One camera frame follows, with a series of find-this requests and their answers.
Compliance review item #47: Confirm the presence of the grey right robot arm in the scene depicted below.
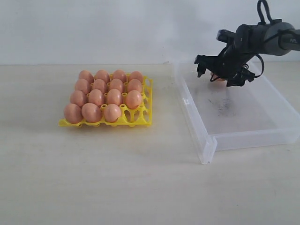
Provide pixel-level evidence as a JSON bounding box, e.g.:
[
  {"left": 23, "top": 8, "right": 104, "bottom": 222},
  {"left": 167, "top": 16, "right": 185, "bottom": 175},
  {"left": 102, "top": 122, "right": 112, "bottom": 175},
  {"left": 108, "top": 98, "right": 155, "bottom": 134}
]
[{"left": 194, "top": 22, "right": 300, "bottom": 87}]

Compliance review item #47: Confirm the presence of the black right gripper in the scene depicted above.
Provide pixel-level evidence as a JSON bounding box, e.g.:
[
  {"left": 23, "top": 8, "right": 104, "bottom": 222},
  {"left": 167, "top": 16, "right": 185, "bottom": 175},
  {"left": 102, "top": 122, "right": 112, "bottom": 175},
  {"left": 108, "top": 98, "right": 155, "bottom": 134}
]
[{"left": 194, "top": 45, "right": 255, "bottom": 87}]

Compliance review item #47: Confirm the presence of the brown egg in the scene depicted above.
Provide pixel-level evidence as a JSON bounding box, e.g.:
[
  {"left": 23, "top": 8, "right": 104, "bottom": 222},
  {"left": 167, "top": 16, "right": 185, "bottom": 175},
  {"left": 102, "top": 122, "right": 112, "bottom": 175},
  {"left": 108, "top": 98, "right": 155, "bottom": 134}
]
[
  {"left": 127, "top": 79, "right": 143, "bottom": 93},
  {"left": 128, "top": 71, "right": 143, "bottom": 83},
  {"left": 125, "top": 90, "right": 143, "bottom": 109},
  {"left": 104, "top": 104, "right": 121, "bottom": 122},
  {"left": 92, "top": 79, "right": 107, "bottom": 93},
  {"left": 82, "top": 103, "right": 102, "bottom": 123},
  {"left": 69, "top": 90, "right": 87, "bottom": 107},
  {"left": 94, "top": 69, "right": 110, "bottom": 83},
  {"left": 75, "top": 78, "right": 91, "bottom": 94},
  {"left": 112, "top": 69, "right": 127, "bottom": 83},
  {"left": 109, "top": 78, "right": 124, "bottom": 93},
  {"left": 210, "top": 73, "right": 225, "bottom": 82},
  {"left": 63, "top": 103, "right": 83, "bottom": 124},
  {"left": 88, "top": 89, "right": 105, "bottom": 106},
  {"left": 78, "top": 70, "right": 94, "bottom": 83},
  {"left": 106, "top": 89, "right": 123, "bottom": 106}
]

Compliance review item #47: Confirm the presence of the black camera cable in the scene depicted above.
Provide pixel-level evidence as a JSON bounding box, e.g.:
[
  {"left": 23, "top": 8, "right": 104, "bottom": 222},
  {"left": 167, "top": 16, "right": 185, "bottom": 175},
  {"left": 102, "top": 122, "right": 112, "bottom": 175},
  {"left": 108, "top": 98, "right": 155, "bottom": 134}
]
[{"left": 210, "top": 0, "right": 296, "bottom": 83}]

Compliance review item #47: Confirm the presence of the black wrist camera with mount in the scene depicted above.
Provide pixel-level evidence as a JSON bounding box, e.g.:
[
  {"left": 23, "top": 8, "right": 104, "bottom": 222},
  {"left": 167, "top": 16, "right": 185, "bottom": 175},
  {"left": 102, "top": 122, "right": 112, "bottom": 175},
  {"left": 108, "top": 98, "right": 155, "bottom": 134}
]
[{"left": 216, "top": 29, "right": 235, "bottom": 44}]

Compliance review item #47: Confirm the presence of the yellow plastic egg tray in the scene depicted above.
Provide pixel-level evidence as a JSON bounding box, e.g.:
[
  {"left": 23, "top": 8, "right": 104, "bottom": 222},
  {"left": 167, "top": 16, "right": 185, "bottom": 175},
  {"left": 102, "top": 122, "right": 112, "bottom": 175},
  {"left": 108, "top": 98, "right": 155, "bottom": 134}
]
[{"left": 58, "top": 75, "right": 153, "bottom": 127}]

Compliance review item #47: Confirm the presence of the clear plastic storage box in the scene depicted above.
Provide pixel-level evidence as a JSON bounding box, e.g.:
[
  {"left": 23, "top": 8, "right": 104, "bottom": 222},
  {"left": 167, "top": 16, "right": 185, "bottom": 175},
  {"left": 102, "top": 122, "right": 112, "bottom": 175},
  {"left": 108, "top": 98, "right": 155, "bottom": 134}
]
[{"left": 173, "top": 63, "right": 300, "bottom": 164}]

